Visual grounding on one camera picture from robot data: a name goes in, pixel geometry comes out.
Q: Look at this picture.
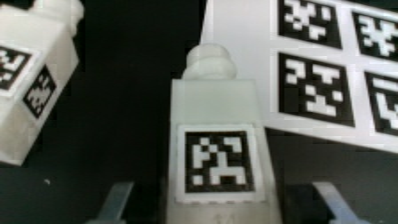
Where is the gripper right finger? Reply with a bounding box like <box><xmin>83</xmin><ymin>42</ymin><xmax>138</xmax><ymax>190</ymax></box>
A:
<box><xmin>313</xmin><ymin>182</ymin><xmax>371</xmax><ymax>224</ymax></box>

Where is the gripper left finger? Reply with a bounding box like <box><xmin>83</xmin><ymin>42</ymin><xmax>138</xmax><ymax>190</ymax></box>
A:
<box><xmin>85</xmin><ymin>182</ymin><xmax>133</xmax><ymax>224</ymax></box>

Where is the white table leg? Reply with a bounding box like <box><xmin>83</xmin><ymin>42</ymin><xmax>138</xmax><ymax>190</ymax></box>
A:
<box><xmin>165</xmin><ymin>44</ymin><xmax>282</xmax><ymax>224</ymax></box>
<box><xmin>0</xmin><ymin>0</ymin><xmax>83</xmax><ymax>166</ymax></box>

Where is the white marker sheet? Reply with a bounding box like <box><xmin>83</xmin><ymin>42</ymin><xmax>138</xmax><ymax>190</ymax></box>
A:
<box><xmin>201</xmin><ymin>0</ymin><xmax>398</xmax><ymax>153</ymax></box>

